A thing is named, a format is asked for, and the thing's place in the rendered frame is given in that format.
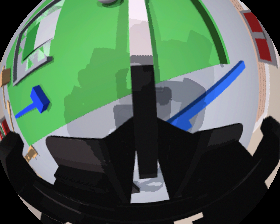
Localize green putting mat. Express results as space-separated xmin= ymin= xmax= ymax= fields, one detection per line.
xmin=6 ymin=0 xmax=220 ymax=145

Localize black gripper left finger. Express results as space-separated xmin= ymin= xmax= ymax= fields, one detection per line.
xmin=46 ymin=116 xmax=136 ymax=204

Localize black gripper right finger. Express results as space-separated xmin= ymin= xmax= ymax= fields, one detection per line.
xmin=157 ymin=117 xmax=242 ymax=198

